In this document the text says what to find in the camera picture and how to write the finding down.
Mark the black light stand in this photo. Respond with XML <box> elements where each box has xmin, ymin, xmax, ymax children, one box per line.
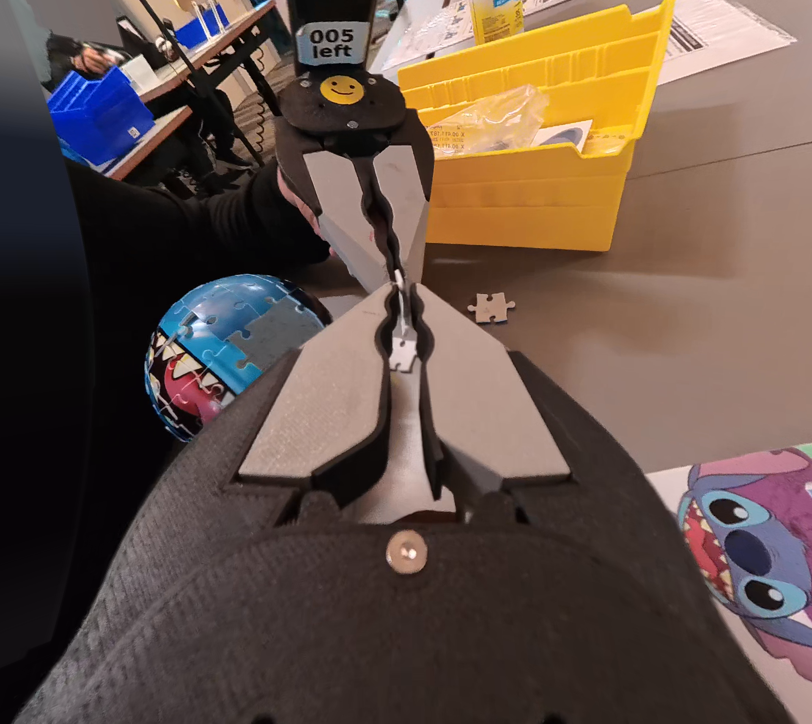
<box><xmin>60</xmin><ymin>0</ymin><xmax>266</xmax><ymax>167</ymax></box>

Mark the cartoon printed puzzle box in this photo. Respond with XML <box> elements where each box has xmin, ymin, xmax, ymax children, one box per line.
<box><xmin>644</xmin><ymin>444</ymin><xmax>812</xmax><ymax>724</ymax></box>

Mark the yellow plastic bin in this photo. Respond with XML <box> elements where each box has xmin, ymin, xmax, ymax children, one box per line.
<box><xmin>398</xmin><ymin>0</ymin><xmax>678</xmax><ymax>252</ymax></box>

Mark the wooden top table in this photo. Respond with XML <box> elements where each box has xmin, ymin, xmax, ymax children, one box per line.
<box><xmin>104</xmin><ymin>0</ymin><xmax>280</xmax><ymax>180</ymax></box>

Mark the blue plastic crate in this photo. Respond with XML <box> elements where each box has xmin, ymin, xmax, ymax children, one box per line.
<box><xmin>47</xmin><ymin>65</ymin><xmax>156</xmax><ymax>167</ymax></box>

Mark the person's left hand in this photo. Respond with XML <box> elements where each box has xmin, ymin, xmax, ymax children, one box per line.
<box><xmin>277</xmin><ymin>163</ymin><xmax>338</xmax><ymax>261</ymax></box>

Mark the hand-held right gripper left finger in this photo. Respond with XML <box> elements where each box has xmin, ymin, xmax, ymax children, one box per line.
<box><xmin>238</xmin><ymin>283</ymin><xmax>399</xmax><ymax>509</ymax></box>

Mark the clear plastic bag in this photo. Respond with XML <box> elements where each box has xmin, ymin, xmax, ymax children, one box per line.
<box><xmin>426</xmin><ymin>84</ymin><xmax>549</xmax><ymax>157</ymax></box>

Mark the clear acrylic holder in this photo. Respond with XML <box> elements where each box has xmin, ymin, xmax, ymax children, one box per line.
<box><xmin>190</xmin><ymin>0</ymin><xmax>230</xmax><ymax>37</ymax></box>

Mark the white sheet in plastic sleeve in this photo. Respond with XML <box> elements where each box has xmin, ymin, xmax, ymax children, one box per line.
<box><xmin>656</xmin><ymin>0</ymin><xmax>798</xmax><ymax>86</ymax></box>

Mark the blue white leaflet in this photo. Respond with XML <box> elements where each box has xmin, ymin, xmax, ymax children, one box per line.
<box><xmin>532</xmin><ymin>118</ymin><xmax>595</xmax><ymax>154</ymax></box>

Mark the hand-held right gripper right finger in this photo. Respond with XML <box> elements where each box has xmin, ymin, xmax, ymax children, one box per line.
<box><xmin>412</xmin><ymin>283</ymin><xmax>572</xmax><ymax>501</ymax></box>

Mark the blue puzzle ball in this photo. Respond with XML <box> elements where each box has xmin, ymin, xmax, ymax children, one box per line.
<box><xmin>145</xmin><ymin>274</ymin><xmax>334</xmax><ymax>443</ymax></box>

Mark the white puzzle piece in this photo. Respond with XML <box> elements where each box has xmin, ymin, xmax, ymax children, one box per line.
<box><xmin>468</xmin><ymin>292</ymin><xmax>516</xmax><ymax>324</ymax></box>
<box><xmin>388</xmin><ymin>266</ymin><xmax>420</xmax><ymax>374</ymax></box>

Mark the person's left forearm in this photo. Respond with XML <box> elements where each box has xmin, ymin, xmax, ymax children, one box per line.
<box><xmin>66</xmin><ymin>156</ymin><xmax>331</xmax><ymax>294</ymax></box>

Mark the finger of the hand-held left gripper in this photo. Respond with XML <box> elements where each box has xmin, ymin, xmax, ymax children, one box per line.
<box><xmin>304</xmin><ymin>148</ymin><xmax>402</xmax><ymax>294</ymax></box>
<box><xmin>371</xmin><ymin>139</ymin><xmax>433</xmax><ymax>287</ymax></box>

